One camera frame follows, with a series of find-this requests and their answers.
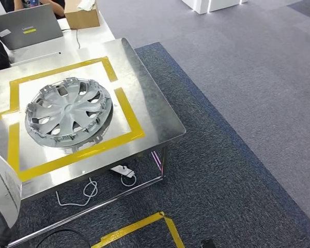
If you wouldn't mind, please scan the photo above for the white crumpled cloth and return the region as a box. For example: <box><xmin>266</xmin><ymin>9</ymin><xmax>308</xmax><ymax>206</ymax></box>
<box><xmin>76</xmin><ymin>0</ymin><xmax>97</xmax><ymax>11</ymax></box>

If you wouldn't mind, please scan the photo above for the black laptop cable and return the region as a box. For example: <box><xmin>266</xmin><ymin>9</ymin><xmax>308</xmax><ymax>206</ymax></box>
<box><xmin>61</xmin><ymin>28</ymin><xmax>80</xmax><ymax>50</ymax></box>

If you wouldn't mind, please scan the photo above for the stainless steel workbench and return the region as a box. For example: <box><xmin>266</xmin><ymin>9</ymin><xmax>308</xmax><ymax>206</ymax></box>
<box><xmin>0</xmin><ymin>37</ymin><xmax>187</xmax><ymax>248</ymax></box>

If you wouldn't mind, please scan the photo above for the white curved plastic part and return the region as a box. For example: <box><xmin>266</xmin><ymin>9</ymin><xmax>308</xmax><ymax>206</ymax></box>
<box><xmin>0</xmin><ymin>147</ymin><xmax>22</xmax><ymax>229</ymax></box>

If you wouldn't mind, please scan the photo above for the grey laptop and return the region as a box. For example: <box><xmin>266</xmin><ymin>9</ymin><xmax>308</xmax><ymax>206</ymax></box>
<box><xmin>0</xmin><ymin>4</ymin><xmax>64</xmax><ymax>51</ymax></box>

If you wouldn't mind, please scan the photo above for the white low platform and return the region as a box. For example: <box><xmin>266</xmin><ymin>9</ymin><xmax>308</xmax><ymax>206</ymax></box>
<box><xmin>181</xmin><ymin>0</ymin><xmax>249</xmax><ymax>15</ymax></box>

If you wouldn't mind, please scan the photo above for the yellow floor tape frame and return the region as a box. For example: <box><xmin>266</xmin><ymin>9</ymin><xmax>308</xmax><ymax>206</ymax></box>
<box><xmin>91</xmin><ymin>211</ymin><xmax>186</xmax><ymax>248</ymax></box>

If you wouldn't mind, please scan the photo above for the white cable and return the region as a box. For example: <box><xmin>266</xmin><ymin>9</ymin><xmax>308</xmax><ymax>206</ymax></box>
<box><xmin>120</xmin><ymin>174</ymin><xmax>137</xmax><ymax>187</ymax></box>
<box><xmin>55</xmin><ymin>178</ymin><xmax>99</xmax><ymax>207</ymax></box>

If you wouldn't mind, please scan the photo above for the person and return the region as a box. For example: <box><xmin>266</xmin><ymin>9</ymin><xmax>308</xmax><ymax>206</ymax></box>
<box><xmin>14</xmin><ymin>0</ymin><xmax>66</xmax><ymax>19</ymax></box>

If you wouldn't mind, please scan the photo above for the black flat object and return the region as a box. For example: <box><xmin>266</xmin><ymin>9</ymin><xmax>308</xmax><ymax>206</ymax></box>
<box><xmin>200</xmin><ymin>238</ymin><xmax>217</xmax><ymax>248</ymax></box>

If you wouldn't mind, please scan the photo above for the white power strip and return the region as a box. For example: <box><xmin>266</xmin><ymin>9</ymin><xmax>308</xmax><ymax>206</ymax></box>
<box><xmin>110</xmin><ymin>165</ymin><xmax>135</xmax><ymax>179</ymax></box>

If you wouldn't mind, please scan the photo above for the white table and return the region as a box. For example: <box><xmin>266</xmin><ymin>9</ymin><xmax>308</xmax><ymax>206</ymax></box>
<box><xmin>0</xmin><ymin>0</ymin><xmax>116</xmax><ymax>67</ymax></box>

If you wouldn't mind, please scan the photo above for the grey wheel hubcap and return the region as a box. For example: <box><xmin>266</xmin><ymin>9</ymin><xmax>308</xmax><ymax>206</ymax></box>
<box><xmin>24</xmin><ymin>76</ymin><xmax>113</xmax><ymax>149</ymax></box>

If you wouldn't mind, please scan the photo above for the brown cardboard box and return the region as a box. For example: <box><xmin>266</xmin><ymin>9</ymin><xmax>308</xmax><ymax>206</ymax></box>
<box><xmin>64</xmin><ymin>0</ymin><xmax>101</xmax><ymax>30</ymax></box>

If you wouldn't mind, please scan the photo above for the large yellow tape frame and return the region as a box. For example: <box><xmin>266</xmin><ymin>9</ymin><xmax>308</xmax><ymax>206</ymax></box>
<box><xmin>6</xmin><ymin>56</ymin><xmax>145</xmax><ymax>183</ymax></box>

